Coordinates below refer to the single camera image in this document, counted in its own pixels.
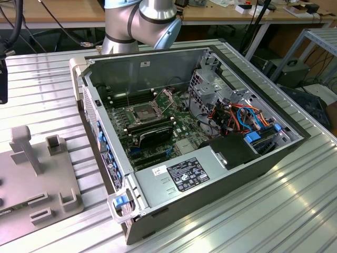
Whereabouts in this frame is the black expansion slot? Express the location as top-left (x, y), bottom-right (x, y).
top-left (133, 157), bottom-right (171, 168)
top-left (129, 150), bottom-right (170, 161)

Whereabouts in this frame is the grey parts rack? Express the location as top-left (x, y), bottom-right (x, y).
top-left (0, 125), bottom-right (85, 247)

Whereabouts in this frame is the small white box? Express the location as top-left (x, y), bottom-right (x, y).
top-left (235, 4), bottom-right (253, 15)

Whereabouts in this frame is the grey open PC case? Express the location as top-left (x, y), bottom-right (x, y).
top-left (68, 39), bottom-right (312, 246)

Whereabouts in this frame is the hard disk in blue carrier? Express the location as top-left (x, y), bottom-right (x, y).
top-left (243, 123), bottom-right (284, 157)

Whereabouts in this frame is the metal socket cover frame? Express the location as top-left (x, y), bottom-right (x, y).
top-left (152, 88), bottom-right (176, 116)

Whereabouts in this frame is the blue flat wire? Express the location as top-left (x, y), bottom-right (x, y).
top-left (243, 105), bottom-right (266, 130)

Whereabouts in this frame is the orange red wire bundle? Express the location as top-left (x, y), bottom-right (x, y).
top-left (207, 104), bottom-right (239, 134)

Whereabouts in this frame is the black RAM slot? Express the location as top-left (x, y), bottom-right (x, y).
top-left (107, 89), bottom-right (155, 101)
top-left (126, 120), bottom-right (176, 134)
top-left (109, 93), bottom-right (156, 106)
top-left (125, 117), bottom-right (176, 131)

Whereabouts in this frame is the black plastic drive cover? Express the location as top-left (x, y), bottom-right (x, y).
top-left (199, 132), bottom-right (262, 171)

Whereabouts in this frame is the dark plastic crate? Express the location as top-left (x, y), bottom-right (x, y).
top-left (279, 85), bottom-right (331, 130)

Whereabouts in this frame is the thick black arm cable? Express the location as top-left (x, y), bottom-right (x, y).
top-left (0, 0), bottom-right (24, 57)

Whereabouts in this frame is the silver power supply unit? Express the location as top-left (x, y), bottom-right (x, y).
top-left (134, 145), bottom-right (230, 209)

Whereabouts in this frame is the CPU socket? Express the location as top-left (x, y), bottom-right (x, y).
top-left (127, 102), bottom-right (165, 125)

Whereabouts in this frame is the green motherboard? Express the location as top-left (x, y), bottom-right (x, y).
top-left (101, 85), bottom-right (211, 171)

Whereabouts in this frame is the light blue wire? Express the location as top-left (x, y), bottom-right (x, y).
top-left (235, 107), bottom-right (255, 132)

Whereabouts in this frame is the black graphics card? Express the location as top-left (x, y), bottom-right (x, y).
top-left (136, 124), bottom-right (175, 148)

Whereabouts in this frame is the black equipment box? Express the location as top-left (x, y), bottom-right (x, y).
top-left (264, 58), bottom-right (311, 89)

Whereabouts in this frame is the blue case latch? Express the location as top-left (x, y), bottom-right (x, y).
top-left (112, 195), bottom-right (127, 209)

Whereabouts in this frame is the green RAM stick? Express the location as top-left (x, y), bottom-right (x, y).
top-left (0, 202), bottom-right (28, 218)

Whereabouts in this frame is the silver drive cage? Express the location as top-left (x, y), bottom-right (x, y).
top-left (187, 47), bottom-right (260, 124)

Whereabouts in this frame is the grey metal shelf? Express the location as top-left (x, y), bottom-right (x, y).
top-left (268, 27), bottom-right (337, 85)

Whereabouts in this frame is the silver chipset heat sink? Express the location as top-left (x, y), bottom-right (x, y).
top-left (175, 139), bottom-right (197, 155)

